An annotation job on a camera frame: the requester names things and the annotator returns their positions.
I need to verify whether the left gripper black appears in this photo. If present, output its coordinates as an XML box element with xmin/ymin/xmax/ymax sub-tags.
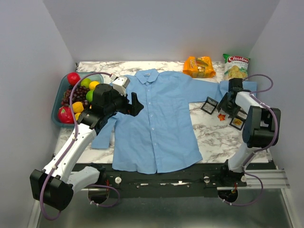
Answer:
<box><xmin>105</xmin><ymin>86</ymin><xmax>144</xmax><ymax>117</ymax></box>

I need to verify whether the red orange leaf brooch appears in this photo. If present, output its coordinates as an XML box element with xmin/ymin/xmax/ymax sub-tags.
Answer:
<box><xmin>218</xmin><ymin>114</ymin><xmax>226</xmax><ymax>121</ymax></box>

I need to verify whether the black brooch box red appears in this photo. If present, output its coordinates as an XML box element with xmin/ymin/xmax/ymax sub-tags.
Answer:
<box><xmin>201</xmin><ymin>96</ymin><xmax>218</xmax><ymax>115</ymax></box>

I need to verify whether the light blue button shirt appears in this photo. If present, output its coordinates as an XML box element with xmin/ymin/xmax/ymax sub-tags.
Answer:
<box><xmin>91</xmin><ymin>68</ymin><xmax>258</xmax><ymax>175</ymax></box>

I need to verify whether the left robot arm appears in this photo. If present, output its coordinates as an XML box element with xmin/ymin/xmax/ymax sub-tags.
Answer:
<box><xmin>30</xmin><ymin>76</ymin><xmax>143</xmax><ymax>211</ymax></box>

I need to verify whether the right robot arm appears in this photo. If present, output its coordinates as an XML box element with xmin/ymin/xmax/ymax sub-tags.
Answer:
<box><xmin>217</xmin><ymin>78</ymin><xmax>281</xmax><ymax>186</ymax></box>

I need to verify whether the black brooch box yellow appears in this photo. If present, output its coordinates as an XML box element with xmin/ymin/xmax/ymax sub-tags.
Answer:
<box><xmin>229</xmin><ymin>110</ymin><xmax>247</xmax><ymax>131</ymax></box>

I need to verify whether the green cassava chips bag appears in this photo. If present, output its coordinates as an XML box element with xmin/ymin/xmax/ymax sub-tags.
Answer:
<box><xmin>223</xmin><ymin>54</ymin><xmax>250</xmax><ymax>80</ymax></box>

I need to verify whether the green toy lime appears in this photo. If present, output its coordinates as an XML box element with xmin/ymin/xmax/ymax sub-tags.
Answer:
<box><xmin>85</xmin><ymin>90</ymin><xmax>94</xmax><ymax>103</ymax></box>
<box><xmin>80</xmin><ymin>78</ymin><xmax>92</xmax><ymax>88</ymax></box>

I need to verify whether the orange toy fruit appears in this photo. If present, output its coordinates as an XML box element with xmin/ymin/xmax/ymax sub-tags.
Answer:
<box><xmin>75</xmin><ymin>113</ymin><xmax>81</xmax><ymax>120</ymax></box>
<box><xmin>88</xmin><ymin>81</ymin><xmax>100</xmax><ymax>90</ymax></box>

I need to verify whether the orange mango gummy bag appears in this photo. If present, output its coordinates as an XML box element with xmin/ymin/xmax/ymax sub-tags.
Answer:
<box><xmin>182</xmin><ymin>57</ymin><xmax>216</xmax><ymax>78</ymax></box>

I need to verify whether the yellow toy lemon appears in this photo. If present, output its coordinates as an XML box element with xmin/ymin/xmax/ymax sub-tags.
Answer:
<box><xmin>72</xmin><ymin>102</ymin><xmax>84</xmax><ymax>114</ymax></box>

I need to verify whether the dark toy grape bunch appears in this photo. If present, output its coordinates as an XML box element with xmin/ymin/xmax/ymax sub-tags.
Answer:
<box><xmin>61</xmin><ymin>85</ymin><xmax>89</xmax><ymax>108</ymax></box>

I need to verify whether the red toy apple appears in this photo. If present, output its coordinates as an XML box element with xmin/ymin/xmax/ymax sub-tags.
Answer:
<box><xmin>66</xmin><ymin>72</ymin><xmax>81</xmax><ymax>86</ymax></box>

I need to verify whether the pink toy dragon fruit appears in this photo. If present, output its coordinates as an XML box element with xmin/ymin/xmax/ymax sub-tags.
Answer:
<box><xmin>57</xmin><ymin>106</ymin><xmax>75</xmax><ymax>124</ymax></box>

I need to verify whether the teal plastic fruit basin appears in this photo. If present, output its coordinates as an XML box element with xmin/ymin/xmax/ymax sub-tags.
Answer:
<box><xmin>51</xmin><ymin>72</ymin><xmax>104</xmax><ymax>128</ymax></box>

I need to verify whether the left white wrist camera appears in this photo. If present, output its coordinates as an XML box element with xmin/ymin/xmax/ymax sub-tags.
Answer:
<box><xmin>112</xmin><ymin>76</ymin><xmax>130</xmax><ymax>96</ymax></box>

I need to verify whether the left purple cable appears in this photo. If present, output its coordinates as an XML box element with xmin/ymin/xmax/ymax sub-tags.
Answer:
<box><xmin>39</xmin><ymin>72</ymin><xmax>121</xmax><ymax>220</ymax></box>

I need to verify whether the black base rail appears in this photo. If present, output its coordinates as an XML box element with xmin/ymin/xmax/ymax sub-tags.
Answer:
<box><xmin>71</xmin><ymin>163</ymin><xmax>247</xmax><ymax>199</ymax></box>

